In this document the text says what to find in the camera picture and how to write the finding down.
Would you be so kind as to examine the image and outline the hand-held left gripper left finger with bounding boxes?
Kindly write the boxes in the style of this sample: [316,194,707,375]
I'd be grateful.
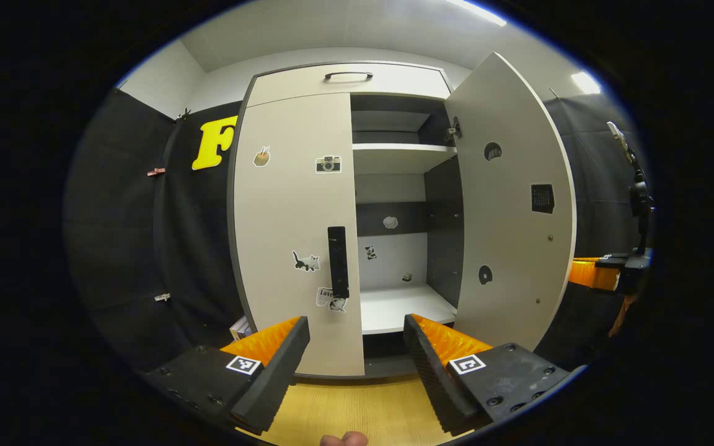
[143,316,311,435]

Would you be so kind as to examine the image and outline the ceiling light strip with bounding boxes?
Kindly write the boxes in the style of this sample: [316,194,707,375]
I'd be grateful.
[571,71,602,95]

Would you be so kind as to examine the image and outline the white shoe cabinet door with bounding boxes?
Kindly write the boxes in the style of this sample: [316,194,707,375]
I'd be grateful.
[233,93,365,377]
[444,51,578,352]

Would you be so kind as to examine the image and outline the dark grey back panel strip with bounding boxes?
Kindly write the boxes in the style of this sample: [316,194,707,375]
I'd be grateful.
[356,201,429,237]

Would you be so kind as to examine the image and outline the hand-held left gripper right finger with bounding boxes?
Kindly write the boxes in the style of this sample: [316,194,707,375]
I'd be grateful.
[403,313,584,437]

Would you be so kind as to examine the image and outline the white double-door shoe cabinet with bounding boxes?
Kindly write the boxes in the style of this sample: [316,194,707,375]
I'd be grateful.
[227,60,466,380]

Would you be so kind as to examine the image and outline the white cabinet shelf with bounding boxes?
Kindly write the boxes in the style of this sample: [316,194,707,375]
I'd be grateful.
[360,285,458,335]
[352,144,458,175]

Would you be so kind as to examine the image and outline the black door handle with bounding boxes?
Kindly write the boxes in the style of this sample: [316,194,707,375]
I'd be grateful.
[327,226,350,299]

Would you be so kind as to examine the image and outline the black backdrop cloth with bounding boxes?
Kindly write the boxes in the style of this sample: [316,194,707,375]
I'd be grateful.
[66,87,652,372]

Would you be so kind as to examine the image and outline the white cabinet drawer front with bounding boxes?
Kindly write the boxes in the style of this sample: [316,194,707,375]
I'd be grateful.
[247,62,454,108]

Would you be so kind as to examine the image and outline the white cabinet bottom shelf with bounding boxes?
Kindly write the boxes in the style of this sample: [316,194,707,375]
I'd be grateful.
[360,285,458,335]

